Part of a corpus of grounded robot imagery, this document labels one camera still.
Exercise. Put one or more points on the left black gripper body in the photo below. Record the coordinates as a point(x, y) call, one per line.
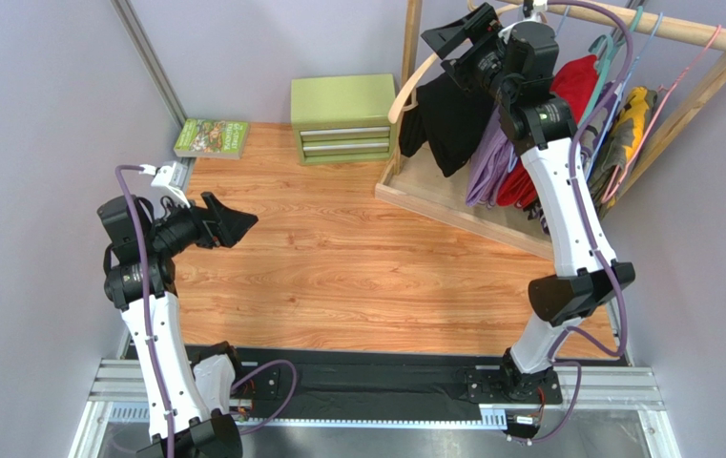
point(184, 228)

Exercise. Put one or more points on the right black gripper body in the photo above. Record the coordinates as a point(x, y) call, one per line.
point(475, 53)

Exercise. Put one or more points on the black trousers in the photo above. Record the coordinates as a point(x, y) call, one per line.
point(447, 119)

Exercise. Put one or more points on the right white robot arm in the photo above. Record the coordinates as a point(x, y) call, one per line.
point(515, 65)

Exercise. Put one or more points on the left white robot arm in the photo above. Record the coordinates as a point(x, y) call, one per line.
point(188, 397)

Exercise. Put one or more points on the teal hanger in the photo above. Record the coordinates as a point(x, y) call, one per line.
point(605, 49)

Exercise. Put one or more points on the green book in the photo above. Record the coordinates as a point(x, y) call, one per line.
point(212, 138)

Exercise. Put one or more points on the red garment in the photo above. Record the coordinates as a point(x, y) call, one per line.
point(575, 83)

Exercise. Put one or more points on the wooden clothes rack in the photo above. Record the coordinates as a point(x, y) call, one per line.
point(415, 183)

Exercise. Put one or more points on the green drawer box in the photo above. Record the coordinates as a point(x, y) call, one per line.
point(342, 119)

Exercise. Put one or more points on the yellow grey garment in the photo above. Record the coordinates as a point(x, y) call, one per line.
point(618, 143)

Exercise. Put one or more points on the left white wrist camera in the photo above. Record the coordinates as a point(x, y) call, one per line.
point(169, 179)

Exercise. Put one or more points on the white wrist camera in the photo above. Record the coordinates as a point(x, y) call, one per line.
point(169, 179)
point(534, 10)

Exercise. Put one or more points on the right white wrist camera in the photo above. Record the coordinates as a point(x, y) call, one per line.
point(534, 10)

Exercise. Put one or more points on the light blue wire hanger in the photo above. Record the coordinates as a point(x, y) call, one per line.
point(623, 82)

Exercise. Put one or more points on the pink wire hanger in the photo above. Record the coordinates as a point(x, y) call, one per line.
point(653, 108)

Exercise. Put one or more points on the aluminium corner post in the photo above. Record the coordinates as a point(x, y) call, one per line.
point(128, 16)

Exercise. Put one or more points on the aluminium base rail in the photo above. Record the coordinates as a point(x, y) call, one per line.
point(602, 389)

